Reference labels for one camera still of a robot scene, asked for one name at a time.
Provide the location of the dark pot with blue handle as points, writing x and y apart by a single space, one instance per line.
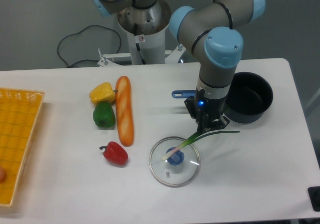
249 96

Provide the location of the green bell pepper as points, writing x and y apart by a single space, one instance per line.
103 115

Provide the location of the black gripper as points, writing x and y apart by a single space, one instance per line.
208 113

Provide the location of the glass lid with blue knob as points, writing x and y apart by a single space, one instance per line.
180 168

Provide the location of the green onion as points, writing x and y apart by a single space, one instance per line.
192 139

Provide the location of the black object at table edge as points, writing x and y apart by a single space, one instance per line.
314 195

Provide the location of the orange baguette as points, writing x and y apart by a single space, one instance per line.
124 111

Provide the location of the red bell pepper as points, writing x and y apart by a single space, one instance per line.
114 153

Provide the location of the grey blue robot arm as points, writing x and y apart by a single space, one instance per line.
210 35

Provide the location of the yellow wicker basket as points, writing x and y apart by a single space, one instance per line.
18 116

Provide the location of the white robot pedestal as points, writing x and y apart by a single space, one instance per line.
145 30

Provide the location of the yellow bell pepper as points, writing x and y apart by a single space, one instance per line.
103 92

